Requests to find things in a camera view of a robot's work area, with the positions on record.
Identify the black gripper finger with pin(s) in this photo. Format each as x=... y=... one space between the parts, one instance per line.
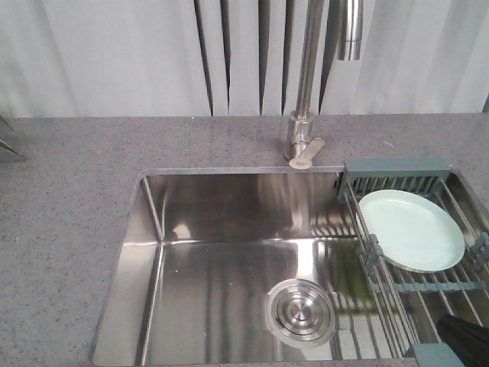
x=467 y=340

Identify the mint green round plate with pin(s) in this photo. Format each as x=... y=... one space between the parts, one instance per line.
x=412 y=232

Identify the grey dish drying rack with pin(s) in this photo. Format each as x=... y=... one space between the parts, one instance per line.
x=409 y=303

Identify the round steel sink drain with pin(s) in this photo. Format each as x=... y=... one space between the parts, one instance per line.
x=299 y=311

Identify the stainless steel sink basin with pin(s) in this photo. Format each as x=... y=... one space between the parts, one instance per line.
x=202 y=250

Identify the chrome kitchen faucet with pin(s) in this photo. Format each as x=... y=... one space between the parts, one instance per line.
x=300 y=147

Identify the white pleated curtain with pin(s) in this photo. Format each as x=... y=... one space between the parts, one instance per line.
x=230 y=58

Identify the green striped potted plant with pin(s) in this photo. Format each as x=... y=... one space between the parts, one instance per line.
x=6 y=146

